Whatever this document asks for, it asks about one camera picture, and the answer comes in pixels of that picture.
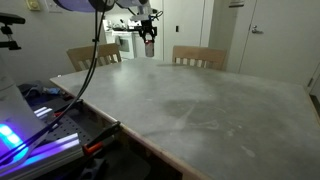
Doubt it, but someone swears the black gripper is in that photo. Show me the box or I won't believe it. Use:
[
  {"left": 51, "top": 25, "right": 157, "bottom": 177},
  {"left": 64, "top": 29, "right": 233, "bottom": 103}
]
[{"left": 136, "top": 6, "right": 163, "bottom": 43}]

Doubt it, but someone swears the white robot base blue light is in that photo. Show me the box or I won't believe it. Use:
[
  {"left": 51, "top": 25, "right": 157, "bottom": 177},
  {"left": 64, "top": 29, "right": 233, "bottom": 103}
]
[{"left": 0, "top": 60, "right": 45, "bottom": 155}]

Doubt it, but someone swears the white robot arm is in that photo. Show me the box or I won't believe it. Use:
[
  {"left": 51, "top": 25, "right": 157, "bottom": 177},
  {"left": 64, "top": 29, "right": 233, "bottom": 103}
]
[{"left": 53, "top": 0, "right": 158, "bottom": 43}]

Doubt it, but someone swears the white kitchen stove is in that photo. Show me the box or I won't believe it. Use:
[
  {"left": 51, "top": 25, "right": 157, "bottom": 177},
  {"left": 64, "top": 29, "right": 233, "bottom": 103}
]
[{"left": 112, "top": 31, "right": 135, "bottom": 59}]

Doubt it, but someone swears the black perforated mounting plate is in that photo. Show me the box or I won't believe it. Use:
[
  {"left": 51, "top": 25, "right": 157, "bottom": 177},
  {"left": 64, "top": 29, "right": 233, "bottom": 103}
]
[{"left": 44, "top": 116, "right": 92, "bottom": 145}]

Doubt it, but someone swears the white door right side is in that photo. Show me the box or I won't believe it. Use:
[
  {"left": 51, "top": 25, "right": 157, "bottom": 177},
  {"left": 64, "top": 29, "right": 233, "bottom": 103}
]
[{"left": 240, "top": 0, "right": 320, "bottom": 87}]

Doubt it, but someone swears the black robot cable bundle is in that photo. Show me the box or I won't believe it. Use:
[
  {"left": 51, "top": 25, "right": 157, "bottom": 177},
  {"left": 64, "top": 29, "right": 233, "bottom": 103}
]
[{"left": 0, "top": 0, "right": 108, "bottom": 164}]

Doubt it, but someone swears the yellow wall thermostat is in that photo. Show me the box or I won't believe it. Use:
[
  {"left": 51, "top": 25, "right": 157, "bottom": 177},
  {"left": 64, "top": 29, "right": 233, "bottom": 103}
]
[{"left": 26, "top": 0, "right": 40, "bottom": 11}]

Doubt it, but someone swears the orange handled clamp near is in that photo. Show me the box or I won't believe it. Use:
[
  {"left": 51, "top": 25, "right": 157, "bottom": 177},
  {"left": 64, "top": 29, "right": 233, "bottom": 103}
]
[{"left": 82, "top": 122, "right": 120, "bottom": 156}]

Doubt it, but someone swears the orange handled clamp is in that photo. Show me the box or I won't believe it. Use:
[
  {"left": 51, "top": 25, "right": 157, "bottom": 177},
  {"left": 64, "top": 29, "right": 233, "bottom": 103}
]
[
  {"left": 49, "top": 99, "right": 83, "bottom": 117},
  {"left": 82, "top": 122, "right": 120, "bottom": 156}
]

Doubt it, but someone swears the orange handled clamp far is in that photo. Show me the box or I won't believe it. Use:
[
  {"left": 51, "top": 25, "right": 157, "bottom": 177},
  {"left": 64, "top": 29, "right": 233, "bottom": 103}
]
[{"left": 49, "top": 99, "right": 83, "bottom": 117}]

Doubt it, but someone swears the silver aluminium rail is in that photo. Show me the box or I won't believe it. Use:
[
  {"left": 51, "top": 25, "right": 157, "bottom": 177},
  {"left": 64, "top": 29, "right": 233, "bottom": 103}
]
[{"left": 0, "top": 133, "right": 83, "bottom": 180}]

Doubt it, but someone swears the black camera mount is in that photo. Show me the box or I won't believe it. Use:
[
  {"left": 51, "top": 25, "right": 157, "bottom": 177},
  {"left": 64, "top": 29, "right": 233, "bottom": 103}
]
[{"left": 0, "top": 13, "right": 26, "bottom": 50}]

